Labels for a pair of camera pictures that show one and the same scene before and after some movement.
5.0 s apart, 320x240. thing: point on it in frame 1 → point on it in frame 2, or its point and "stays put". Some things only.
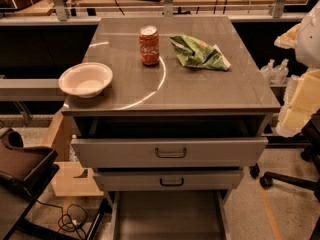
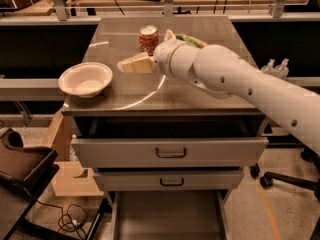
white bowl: (86, 79) stays put
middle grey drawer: (170, 180) stays put
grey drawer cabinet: (187, 112) stays put
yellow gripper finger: (289, 39) → (169, 35)
